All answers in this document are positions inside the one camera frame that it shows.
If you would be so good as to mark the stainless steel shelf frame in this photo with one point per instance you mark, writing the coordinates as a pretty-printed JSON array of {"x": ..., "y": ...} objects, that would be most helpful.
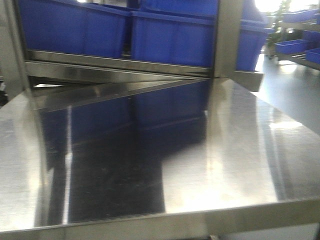
[{"x": 32, "y": 77}]

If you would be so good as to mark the blue bin on upper shelf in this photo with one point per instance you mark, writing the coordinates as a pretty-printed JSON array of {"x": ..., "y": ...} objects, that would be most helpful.
[{"x": 182, "y": 32}]

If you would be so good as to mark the blue bin far background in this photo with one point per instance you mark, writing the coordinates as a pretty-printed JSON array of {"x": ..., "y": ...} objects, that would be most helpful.
[{"x": 291, "y": 46}]

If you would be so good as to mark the blue bin upper shelf left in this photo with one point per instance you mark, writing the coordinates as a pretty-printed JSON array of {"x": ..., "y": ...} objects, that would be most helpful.
[{"x": 71, "y": 27}]

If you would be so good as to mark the right metal shelf rack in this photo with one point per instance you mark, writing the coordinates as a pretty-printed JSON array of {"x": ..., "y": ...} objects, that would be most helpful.
[{"x": 300, "y": 25}]

